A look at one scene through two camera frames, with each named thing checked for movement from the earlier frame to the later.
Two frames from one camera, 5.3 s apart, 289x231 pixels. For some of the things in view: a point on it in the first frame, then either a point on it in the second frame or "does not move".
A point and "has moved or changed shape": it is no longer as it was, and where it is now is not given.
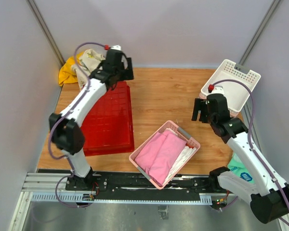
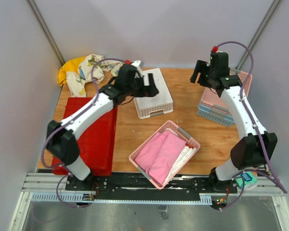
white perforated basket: (237, 82) has moved or changed shape
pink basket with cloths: (163, 156) does not move
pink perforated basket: (232, 114) -> (245, 79)
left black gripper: (128, 73) -> (150, 91)
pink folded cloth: (157, 155) does not move
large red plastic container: (109, 128) has moved or changed shape
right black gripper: (201, 105) -> (201, 67)
